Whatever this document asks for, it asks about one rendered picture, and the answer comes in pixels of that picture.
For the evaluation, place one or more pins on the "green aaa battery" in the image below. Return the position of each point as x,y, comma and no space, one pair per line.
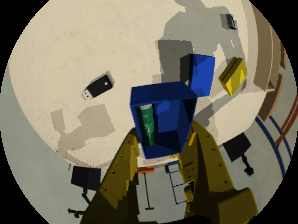
146,121

